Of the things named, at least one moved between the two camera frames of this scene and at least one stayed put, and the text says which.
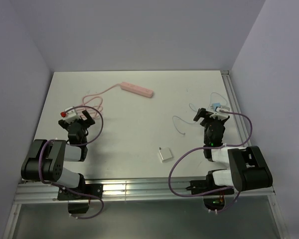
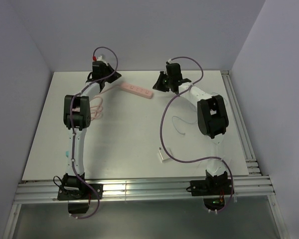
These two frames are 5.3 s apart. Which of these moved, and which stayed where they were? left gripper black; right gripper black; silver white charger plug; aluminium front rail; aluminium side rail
Moved: left gripper black; right gripper black
Stayed: aluminium front rail; aluminium side rail; silver white charger plug
